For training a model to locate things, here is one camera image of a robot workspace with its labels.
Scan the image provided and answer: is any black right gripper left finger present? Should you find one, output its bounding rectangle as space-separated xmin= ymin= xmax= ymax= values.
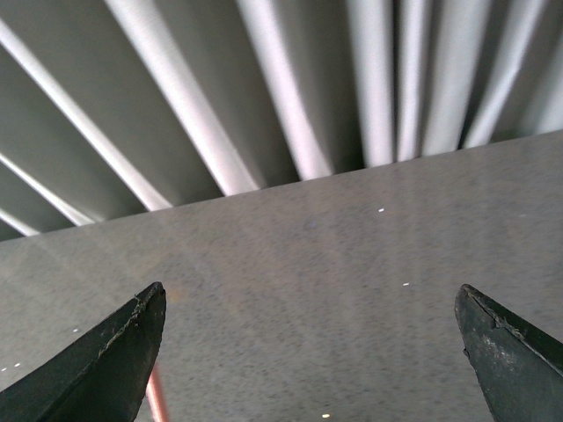
xmin=1 ymin=282 xmax=166 ymax=421

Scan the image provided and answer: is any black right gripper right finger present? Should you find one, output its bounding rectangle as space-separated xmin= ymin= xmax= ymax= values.
xmin=455 ymin=284 xmax=562 ymax=421

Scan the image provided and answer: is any pink chopstick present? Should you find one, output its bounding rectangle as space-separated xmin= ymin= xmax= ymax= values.
xmin=146 ymin=364 xmax=170 ymax=422

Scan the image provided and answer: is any grey pleated curtain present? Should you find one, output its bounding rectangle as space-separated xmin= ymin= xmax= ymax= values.
xmin=1 ymin=1 xmax=562 ymax=240

